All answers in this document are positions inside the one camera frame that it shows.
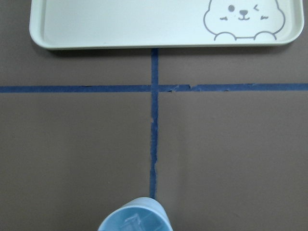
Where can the clear ice cube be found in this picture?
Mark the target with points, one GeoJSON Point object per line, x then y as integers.
{"type": "Point", "coordinates": [134, 223]}

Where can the light blue plastic cup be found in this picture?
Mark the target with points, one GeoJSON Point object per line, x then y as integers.
{"type": "Point", "coordinates": [155, 217]}

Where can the cream bear serving tray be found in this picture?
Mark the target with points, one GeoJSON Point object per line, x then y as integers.
{"type": "Point", "coordinates": [116, 24]}

